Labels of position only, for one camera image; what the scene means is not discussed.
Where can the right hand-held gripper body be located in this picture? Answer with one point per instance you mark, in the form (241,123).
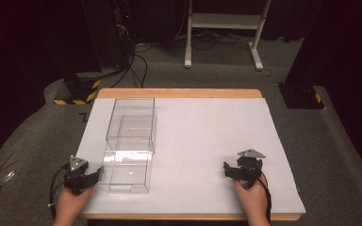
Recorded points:
(249,168)

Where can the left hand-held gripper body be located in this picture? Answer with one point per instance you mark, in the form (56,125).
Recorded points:
(75,175)

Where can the clear plastic drawer box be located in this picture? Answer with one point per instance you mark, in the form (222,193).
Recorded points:
(128,147)

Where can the person's left hand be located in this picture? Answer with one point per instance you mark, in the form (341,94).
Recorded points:
(70,205)

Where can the person's right hand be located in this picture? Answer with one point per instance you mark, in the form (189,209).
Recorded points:
(253,202)

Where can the white table mat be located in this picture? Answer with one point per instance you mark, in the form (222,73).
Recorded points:
(207,150)

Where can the black yellow striped stand base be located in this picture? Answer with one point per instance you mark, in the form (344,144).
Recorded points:
(81,88)

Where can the dark equipment rack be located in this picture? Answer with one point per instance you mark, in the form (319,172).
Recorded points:
(123,31)

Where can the white metal stand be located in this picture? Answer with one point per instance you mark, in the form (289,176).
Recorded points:
(226,21)

